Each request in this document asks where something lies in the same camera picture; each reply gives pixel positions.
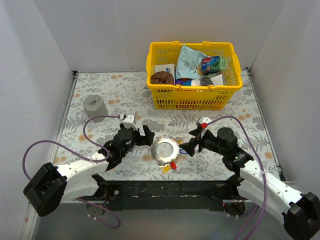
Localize red key tag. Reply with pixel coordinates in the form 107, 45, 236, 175
170, 161, 177, 170

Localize yellow key tag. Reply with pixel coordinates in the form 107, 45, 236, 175
162, 165, 171, 174

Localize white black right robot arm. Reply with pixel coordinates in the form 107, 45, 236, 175
180, 127, 320, 240

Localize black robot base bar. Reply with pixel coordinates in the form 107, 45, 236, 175
82, 180, 250, 215

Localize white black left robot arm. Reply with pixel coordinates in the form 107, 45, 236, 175
23, 125, 155, 217

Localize grey cylinder block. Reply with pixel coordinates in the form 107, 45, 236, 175
83, 94, 108, 123

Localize floral patterned table mat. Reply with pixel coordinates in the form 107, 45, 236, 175
53, 71, 278, 181

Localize white paper item in basket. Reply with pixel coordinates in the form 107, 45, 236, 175
199, 74, 225, 87

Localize yellow plastic shopping basket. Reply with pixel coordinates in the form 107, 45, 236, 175
146, 41, 243, 111

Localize brown round pouch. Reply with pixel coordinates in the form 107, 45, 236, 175
150, 71, 175, 85

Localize light blue chips bag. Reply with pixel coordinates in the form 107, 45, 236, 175
175, 44, 209, 80

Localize white box in basket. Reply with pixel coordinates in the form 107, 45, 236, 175
154, 63, 175, 76

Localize green sponge pack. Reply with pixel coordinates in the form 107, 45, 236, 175
201, 55, 227, 75

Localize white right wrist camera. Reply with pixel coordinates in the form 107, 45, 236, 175
196, 116, 212, 131

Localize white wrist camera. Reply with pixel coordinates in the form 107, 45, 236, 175
119, 113, 138, 131
196, 116, 212, 131

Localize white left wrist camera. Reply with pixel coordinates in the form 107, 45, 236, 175
119, 113, 138, 131

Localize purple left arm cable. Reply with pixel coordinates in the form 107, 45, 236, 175
22, 114, 123, 230

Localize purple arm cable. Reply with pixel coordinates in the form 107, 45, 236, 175
22, 114, 123, 230
206, 115, 268, 240

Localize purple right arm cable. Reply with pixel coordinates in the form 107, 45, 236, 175
206, 115, 268, 240

